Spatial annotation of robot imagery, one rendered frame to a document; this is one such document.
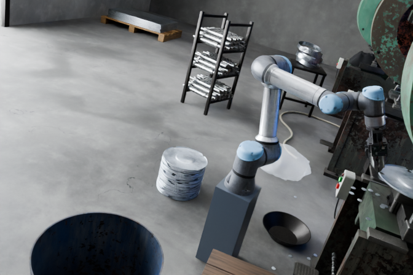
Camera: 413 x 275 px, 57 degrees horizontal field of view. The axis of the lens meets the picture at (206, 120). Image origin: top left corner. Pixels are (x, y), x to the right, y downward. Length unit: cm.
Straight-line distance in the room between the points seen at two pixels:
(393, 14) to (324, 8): 532
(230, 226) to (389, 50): 171
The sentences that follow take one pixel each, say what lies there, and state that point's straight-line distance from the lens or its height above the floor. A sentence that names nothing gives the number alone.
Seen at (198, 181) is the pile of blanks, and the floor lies 14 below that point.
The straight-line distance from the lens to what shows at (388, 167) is 185.
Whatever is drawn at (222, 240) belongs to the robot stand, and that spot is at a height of 18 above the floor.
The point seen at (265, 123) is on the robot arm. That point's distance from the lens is 185.
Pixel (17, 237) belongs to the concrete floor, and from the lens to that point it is 213.
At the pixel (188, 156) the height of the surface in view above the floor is 23.
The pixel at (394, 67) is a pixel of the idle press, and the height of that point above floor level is 103.
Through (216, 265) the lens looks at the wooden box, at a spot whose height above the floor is 35.
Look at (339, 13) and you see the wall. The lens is 820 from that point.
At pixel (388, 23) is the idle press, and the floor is 130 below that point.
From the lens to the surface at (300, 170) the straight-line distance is 302.
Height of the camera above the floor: 142
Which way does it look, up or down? 23 degrees down
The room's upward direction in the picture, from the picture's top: 14 degrees clockwise
